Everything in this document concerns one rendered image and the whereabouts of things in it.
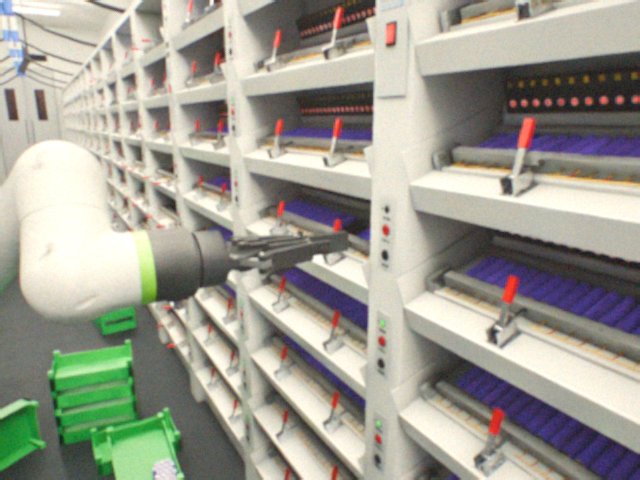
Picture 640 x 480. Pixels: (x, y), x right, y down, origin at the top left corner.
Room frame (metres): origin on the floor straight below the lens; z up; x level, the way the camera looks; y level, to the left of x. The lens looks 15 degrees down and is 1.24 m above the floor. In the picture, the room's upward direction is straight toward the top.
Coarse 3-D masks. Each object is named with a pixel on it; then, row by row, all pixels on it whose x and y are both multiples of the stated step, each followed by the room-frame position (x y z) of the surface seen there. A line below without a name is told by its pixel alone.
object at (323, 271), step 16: (288, 192) 1.41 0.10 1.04; (304, 192) 1.39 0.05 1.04; (320, 192) 1.31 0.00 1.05; (256, 208) 1.36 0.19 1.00; (368, 208) 1.12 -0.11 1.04; (256, 224) 1.34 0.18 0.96; (320, 256) 1.01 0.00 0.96; (368, 256) 0.94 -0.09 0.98; (320, 272) 0.99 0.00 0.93; (336, 272) 0.92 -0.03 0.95; (352, 272) 0.90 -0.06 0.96; (368, 272) 0.82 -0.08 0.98; (352, 288) 0.88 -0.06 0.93; (368, 288) 0.82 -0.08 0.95; (368, 304) 0.85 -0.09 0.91
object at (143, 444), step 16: (160, 416) 1.60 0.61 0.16; (112, 432) 1.52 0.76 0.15; (128, 432) 1.57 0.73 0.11; (144, 432) 1.60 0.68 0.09; (160, 432) 1.61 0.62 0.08; (112, 448) 1.52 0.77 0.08; (128, 448) 1.53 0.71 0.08; (144, 448) 1.54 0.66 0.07; (160, 448) 1.54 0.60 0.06; (112, 464) 1.44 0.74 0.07; (128, 464) 1.46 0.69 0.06; (144, 464) 1.47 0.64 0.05; (176, 464) 1.45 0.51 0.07
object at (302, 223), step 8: (272, 208) 1.35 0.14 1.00; (272, 216) 1.35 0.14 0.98; (288, 216) 1.25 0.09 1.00; (296, 216) 1.23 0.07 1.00; (296, 224) 1.21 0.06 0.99; (304, 224) 1.17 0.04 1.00; (312, 224) 1.14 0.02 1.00; (320, 224) 1.13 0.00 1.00; (312, 232) 1.14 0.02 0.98; (320, 232) 1.10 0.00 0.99; (352, 240) 0.99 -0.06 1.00; (360, 240) 0.97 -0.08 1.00; (352, 248) 0.99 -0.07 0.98; (360, 248) 0.96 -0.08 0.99; (368, 248) 0.93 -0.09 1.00; (360, 256) 0.94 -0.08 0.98
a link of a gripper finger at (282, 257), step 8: (280, 248) 0.63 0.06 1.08; (288, 248) 0.64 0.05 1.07; (296, 248) 0.64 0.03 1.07; (304, 248) 0.65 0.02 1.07; (264, 256) 0.60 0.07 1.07; (272, 256) 0.61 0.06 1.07; (280, 256) 0.62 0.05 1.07; (288, 256) 0.63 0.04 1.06; (296, 256) 0.64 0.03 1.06; (304, 256) 0.65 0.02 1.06; (272, 264) 0.61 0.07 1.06; (280, 264) 0.62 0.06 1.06; (288, 264) 0.63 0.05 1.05; (264, 272) 0.60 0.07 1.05
